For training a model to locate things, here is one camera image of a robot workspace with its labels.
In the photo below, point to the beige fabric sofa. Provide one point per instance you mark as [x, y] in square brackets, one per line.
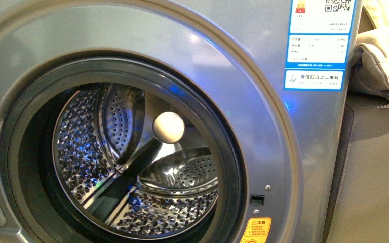
[358, 209]

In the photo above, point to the silver front-load washing machine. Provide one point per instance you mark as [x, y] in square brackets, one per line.
[233, 53]

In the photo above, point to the beige cloth on sofa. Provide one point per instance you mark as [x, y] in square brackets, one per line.
[370, 62]

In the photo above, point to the orange warning sticker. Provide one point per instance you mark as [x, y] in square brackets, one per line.
[257, 230]

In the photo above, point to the blue white energy label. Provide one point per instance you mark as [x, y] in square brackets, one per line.
[319, 35]

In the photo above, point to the stainless steel washer drum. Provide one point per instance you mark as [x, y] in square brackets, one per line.
[133, 164]

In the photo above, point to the black rubber door gasket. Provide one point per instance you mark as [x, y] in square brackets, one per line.
[26, 151]

